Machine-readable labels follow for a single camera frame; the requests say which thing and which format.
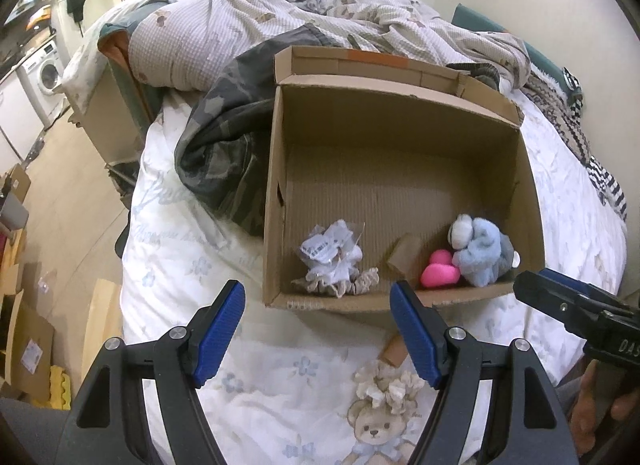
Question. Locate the beige bedside cabinet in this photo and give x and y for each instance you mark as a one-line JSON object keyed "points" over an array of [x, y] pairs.
{"points": [[105, 110]]}

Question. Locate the black white striped cloth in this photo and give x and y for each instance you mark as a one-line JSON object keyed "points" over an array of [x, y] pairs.
{"points": [[580, 135]]}

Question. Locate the blue plush toy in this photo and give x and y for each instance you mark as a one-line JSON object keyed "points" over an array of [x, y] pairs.
{"points": [[480, 250]]}

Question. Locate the white kitchen cabinet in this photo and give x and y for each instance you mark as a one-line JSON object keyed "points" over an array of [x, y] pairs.
{"points": [[12, 120]]}

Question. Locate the person's grey trouser leg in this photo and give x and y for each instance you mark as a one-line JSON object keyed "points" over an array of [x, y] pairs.
{"points": [[30, 432]]}

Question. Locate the green pillow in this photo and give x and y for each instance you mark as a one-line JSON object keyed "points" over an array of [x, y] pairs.
{"points": [[500, 35]]}

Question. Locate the checkered floral quilt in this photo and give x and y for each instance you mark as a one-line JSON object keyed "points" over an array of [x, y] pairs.
{"points": [[225, 30]]}

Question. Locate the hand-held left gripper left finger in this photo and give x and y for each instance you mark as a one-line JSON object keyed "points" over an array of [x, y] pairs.
{"points": [[220, 335]]}

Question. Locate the camouflage jacket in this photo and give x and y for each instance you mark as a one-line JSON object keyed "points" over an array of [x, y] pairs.
{"points": [[225, 145]]}

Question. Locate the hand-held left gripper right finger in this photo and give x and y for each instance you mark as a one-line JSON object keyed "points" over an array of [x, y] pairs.
{"points": [[415, 335]]}

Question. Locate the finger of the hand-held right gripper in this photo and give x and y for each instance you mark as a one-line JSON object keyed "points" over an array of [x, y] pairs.
{"points": [[545, 297], [575, 285]]}

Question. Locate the yellow foam tray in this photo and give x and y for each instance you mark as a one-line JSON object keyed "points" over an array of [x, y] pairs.
{"points": [[60, 387]]}

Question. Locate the clear plastic labelled packet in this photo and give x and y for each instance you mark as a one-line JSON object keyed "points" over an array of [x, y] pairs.
{"points": [[327, 250]]}

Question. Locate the person's right hand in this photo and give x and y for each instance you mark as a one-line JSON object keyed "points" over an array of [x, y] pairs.
{"points": [[600, 410]]}

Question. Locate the white washing machine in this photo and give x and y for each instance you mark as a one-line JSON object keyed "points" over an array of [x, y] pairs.
{"points": [[45, 76]]}

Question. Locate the cream fabric scrunchie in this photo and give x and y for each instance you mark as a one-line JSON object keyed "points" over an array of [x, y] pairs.
{"points": [[387, 385]]}

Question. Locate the white teddy print duvet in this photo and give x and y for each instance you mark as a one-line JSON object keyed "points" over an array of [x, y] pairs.
{"points": [[200, 265]]}

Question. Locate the pink heart sponge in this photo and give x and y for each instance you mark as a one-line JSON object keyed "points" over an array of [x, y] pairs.
{"points": [[440, 272]]}

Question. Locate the light wooden board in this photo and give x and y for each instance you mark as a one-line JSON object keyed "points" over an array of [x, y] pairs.
{"points": [[102, 322]]}

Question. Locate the black hanging garment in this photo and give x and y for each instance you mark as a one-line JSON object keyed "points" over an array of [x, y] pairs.
{"points": [[76, 0]]}

